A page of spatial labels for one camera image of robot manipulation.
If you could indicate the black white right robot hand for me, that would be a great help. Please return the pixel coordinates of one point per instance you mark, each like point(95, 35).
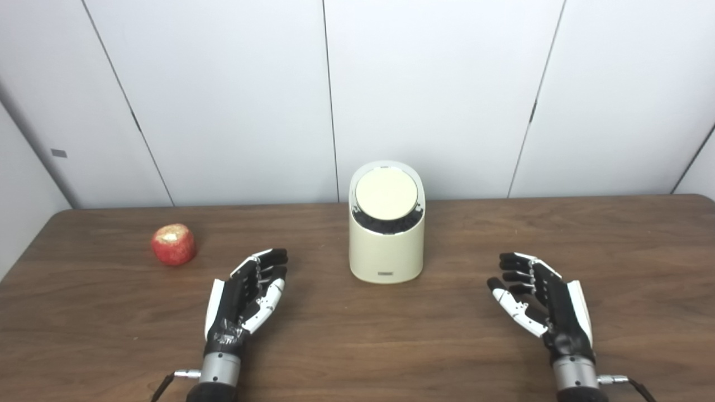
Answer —
point(561, 312)

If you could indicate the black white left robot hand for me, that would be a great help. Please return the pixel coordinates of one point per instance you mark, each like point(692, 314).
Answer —
point(232, 307)

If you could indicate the red apple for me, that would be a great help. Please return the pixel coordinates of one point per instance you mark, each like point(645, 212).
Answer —
point(174, 245)

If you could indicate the cream-colored lidded bin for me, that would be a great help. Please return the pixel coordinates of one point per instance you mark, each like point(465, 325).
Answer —
point(385, 251)

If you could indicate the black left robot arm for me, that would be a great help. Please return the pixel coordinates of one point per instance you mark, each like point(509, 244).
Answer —
point(219, 371)

